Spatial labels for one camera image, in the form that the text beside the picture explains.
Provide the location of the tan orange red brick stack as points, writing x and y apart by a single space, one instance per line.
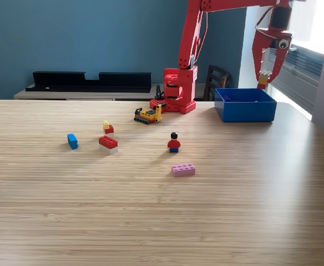
263 77

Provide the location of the yellow toy digger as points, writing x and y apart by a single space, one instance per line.
146 115

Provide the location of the red and white brick stack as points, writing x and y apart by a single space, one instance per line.
108 142

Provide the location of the blue brick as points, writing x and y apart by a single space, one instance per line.
72 141

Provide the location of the blue plastic bin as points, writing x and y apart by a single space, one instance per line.
245 112

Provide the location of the window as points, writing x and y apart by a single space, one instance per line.
311 25

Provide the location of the dark wooden chair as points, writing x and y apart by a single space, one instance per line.
216 80

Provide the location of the toy figure red shirt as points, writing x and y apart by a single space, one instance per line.
174 144

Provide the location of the small red yellow brick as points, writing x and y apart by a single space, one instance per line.
108 128

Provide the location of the pale wooden sideboard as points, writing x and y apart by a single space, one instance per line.
67 95

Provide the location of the grey wall heater unit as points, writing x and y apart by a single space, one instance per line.
298 74

